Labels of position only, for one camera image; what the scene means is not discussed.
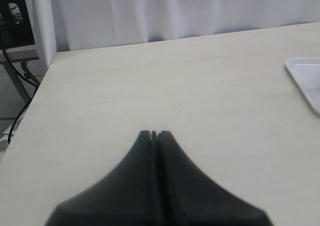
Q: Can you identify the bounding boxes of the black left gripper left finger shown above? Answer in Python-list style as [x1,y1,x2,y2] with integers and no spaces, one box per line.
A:
[46,131,157,225]

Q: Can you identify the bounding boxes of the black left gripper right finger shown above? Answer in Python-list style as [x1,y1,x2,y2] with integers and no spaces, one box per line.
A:
[155,131,272,225]

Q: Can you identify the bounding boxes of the white plastic tray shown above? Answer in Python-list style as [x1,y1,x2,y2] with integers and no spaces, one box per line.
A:
[285,58,320,115]

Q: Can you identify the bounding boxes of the grey metal side table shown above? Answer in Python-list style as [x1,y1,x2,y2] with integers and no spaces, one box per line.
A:
[0,45,40,103]

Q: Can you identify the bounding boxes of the black cable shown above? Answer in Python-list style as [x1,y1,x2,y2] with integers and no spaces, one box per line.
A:
[0,30,41,145]

